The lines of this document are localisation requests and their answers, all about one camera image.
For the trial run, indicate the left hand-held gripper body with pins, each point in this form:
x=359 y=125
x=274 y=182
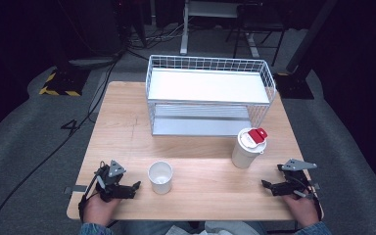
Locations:
x=110 y=182

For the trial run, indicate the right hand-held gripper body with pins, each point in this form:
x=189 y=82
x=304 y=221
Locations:
x=297 y=178

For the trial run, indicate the white paper cup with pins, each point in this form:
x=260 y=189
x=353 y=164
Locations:
x=160 y=182

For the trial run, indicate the white cup with red lid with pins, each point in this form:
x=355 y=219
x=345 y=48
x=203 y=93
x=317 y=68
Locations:
x=244 y=156

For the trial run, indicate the person's right hand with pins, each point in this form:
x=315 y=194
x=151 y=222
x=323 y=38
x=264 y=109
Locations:
x=305 y=212

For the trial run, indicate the person's left hand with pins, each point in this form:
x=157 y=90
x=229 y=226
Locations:
x=99 y=212

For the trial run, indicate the grey tape strip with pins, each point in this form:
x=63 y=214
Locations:
x=76 y=189
x=316 y=186

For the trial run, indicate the black stand with base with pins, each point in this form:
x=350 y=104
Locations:
x=295 y=86

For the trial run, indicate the black yellow striped stand base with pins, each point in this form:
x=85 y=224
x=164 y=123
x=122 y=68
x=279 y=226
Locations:
x=63 y=83

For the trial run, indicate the black metal chair frame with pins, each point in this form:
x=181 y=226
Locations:
x=261 y=24

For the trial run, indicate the white desk frame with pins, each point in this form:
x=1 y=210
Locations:
x=184 y=32

